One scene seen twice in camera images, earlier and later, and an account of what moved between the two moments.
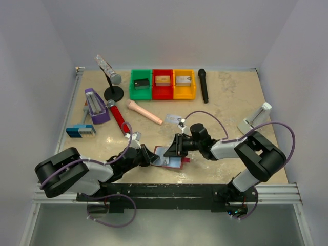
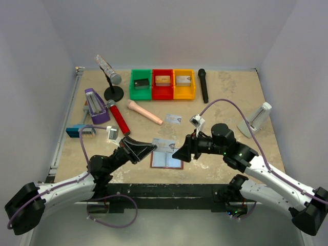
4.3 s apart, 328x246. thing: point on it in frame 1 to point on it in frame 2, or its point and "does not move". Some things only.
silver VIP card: [172, 118] does not move
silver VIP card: [164, 161] to [164, 145]
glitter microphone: [115, 78] does not move
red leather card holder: [176, 162] does not move
